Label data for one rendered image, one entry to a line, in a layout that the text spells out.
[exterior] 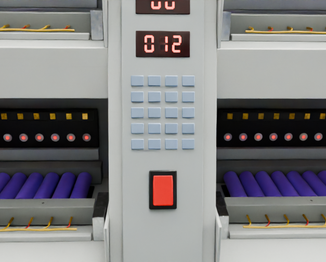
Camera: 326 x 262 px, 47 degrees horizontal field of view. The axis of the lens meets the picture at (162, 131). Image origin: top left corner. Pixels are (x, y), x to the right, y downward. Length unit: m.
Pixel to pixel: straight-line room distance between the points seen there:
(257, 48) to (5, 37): 0.24
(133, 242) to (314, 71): 0.22
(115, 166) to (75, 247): 0.10
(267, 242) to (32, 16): 0.33
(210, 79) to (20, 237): 0.24
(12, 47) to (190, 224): 0.22
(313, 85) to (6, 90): 0.27
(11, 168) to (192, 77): 0.28
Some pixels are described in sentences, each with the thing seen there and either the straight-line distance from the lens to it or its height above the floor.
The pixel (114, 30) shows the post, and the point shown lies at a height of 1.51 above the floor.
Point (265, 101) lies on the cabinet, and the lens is 0.55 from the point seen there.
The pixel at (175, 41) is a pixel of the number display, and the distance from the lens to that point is 0.33.
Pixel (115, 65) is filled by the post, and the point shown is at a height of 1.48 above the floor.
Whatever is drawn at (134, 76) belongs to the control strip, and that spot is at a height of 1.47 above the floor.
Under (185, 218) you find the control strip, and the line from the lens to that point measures 0.34.
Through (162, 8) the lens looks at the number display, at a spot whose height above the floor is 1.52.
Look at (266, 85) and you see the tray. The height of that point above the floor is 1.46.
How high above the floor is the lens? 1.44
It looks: 3 degrees down
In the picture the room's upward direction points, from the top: straight up
